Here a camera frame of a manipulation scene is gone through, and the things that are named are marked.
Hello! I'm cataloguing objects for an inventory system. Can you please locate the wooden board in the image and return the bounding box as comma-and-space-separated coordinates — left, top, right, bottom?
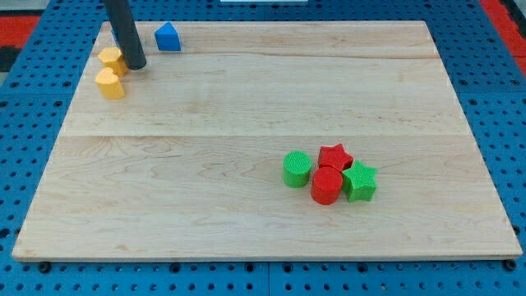
12, 21, 523, 262

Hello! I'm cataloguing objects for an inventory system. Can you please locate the red cylinder block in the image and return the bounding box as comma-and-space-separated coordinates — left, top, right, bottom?
311, 167, 343, 205

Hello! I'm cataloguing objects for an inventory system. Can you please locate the yellow hexagon block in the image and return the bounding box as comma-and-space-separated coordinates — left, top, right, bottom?
97, 47, 128, 77

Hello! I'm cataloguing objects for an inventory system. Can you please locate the green star block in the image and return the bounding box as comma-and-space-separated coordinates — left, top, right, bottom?
342, 160, 377, 202

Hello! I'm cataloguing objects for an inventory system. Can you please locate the red star block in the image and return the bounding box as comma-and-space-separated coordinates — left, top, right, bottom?
317, 144, 354, 172

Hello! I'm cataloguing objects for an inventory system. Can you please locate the blue triangle block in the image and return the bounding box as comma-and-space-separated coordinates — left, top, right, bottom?
155, 22, 182, 52

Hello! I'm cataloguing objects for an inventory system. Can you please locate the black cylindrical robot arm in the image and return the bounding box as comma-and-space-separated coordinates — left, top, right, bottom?
104, 0, 146, 70

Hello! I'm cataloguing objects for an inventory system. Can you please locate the yellow heart block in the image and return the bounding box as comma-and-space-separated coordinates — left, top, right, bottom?
95, 67, 125, 99

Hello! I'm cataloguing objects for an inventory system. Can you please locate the green cylinder block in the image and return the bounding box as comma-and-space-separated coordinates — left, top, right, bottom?
282, 150, 312, 188

